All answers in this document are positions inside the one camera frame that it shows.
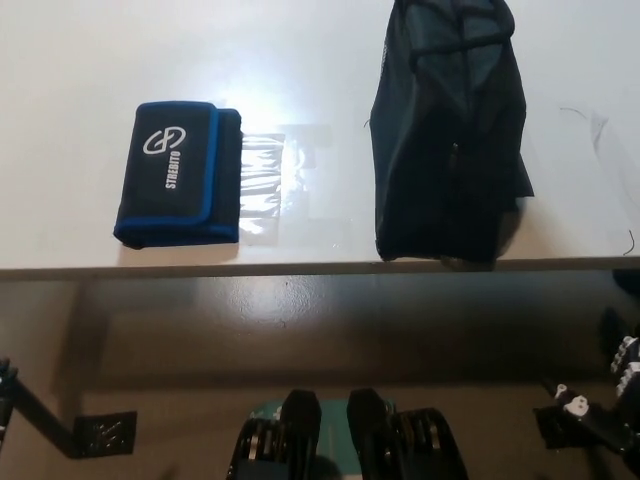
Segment robot body black teal blocks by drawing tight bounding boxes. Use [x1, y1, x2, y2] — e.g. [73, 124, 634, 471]
[227, 388, 469, 480]

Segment black blue-trimmed Strebito notebook case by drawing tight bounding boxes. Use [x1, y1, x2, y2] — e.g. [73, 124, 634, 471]
[112, 101, 244, 250]

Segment clear plastic film sheet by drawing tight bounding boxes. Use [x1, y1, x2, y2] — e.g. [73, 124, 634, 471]
[558, 104, 637, 257]

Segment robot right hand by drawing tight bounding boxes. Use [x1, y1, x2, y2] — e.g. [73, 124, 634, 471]
[542, 307, 640, 451]

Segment clear tape patch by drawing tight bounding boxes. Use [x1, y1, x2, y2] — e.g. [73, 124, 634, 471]
[238, 130, 321, 246]

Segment dark fabric lunch bag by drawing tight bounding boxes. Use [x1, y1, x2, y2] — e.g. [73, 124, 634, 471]
[367, 0, 536, 265]

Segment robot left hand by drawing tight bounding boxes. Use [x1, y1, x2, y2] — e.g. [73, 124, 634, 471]
[0, 357, 19, 436]

